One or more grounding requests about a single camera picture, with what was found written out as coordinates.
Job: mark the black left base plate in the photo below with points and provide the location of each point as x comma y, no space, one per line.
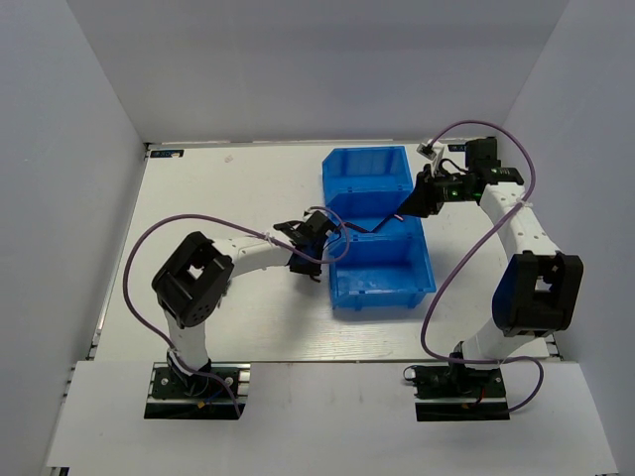
169,398

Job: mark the left corner label sticker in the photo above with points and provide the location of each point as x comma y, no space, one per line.
166,154

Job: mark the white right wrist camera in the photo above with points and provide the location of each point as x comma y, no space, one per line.
433,152

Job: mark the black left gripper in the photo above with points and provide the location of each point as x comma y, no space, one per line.
313,268

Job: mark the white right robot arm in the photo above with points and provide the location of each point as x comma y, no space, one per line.
538,290

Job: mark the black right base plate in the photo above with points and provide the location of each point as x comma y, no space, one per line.
454,392

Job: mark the blue three-compartment bin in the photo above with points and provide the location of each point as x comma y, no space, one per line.
391,267

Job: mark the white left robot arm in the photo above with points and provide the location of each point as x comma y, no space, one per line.
196,277

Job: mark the long dark hex key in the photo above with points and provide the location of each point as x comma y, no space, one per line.
385,221

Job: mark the large dark hex key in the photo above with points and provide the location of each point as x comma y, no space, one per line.
357,228

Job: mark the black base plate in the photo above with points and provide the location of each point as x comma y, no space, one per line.
454,392
169,398

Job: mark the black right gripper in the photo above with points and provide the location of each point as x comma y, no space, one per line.
425,197

